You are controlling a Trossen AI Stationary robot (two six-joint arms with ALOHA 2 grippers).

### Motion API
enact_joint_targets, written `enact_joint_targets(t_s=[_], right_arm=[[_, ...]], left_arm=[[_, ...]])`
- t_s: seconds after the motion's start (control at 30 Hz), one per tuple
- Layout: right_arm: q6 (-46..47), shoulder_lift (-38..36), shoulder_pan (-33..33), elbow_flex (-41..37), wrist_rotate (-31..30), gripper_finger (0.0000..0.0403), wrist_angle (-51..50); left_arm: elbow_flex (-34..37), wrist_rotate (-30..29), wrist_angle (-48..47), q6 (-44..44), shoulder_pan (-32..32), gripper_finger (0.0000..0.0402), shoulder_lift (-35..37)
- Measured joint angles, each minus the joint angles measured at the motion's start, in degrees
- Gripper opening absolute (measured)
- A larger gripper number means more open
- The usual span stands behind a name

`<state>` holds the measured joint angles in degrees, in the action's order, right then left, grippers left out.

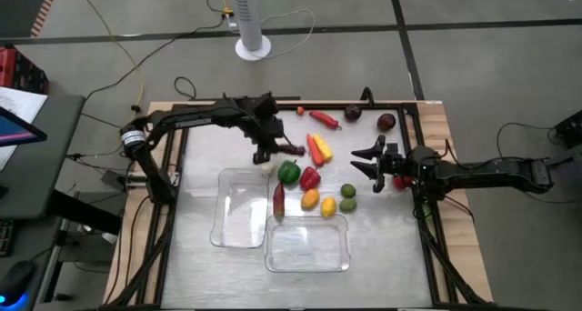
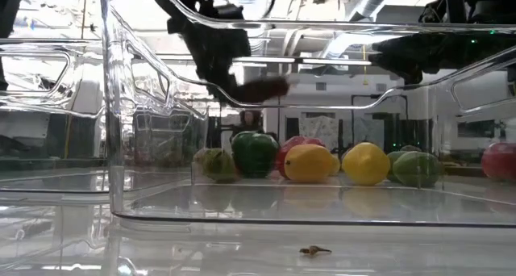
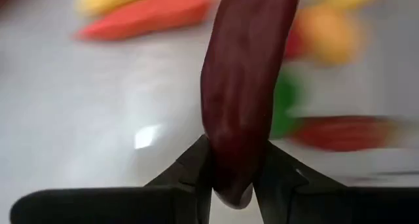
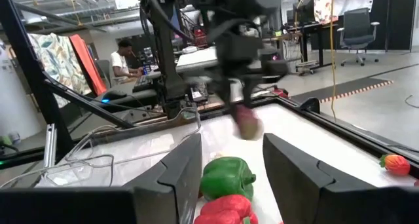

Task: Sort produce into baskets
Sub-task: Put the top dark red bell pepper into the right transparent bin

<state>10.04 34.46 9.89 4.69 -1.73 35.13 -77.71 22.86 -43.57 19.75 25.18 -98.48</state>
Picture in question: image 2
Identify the yellow lemon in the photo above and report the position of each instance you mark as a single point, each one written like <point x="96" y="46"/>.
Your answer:
<point x="366" y="164"/>

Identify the clear plastic basket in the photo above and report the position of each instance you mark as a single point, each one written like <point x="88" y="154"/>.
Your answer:
<point x="48" y="102"/>
<point x="282" y="223"/>

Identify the small brown dried stem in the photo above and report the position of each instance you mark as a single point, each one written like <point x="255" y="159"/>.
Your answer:
<point x="314" y="250"/>

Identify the ceiling light bar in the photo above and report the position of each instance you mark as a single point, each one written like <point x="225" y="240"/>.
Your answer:
<point x="322" y="61"/>

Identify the silver ceiling duct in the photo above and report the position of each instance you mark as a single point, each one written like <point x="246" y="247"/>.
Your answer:
<point x="375" y="1"/>
<point x="250" y="1"/>

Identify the patterned hanging cloth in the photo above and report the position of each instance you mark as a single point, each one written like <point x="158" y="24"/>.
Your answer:
<point x="318" y="132"/>

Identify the light green round fruit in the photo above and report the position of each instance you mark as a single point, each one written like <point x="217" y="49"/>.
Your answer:
<point x="217" y="165"/>

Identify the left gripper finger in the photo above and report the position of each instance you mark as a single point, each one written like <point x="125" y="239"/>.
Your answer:
<point x="225" y="92"/>

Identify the green lime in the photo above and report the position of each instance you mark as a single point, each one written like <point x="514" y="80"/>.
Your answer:
<point x="417" y="169"/>

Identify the red apple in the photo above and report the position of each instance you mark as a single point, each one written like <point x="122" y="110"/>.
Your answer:
<point x="500" y="161"/>

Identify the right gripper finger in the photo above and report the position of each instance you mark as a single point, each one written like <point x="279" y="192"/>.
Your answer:
<point x="407" y="72"/>

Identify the person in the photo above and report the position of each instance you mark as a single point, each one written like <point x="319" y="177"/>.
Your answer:
<point x="250" y="120"/>

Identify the red bell pepper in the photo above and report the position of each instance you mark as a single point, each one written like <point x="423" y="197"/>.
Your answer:
<point x="298" y="142"/>

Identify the green bell pepper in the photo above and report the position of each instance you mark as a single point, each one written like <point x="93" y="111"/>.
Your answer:
<point x="254" y="155"/>

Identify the dull green round produce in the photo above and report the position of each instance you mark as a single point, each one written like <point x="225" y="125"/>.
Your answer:
<point x="392" y="161"/>

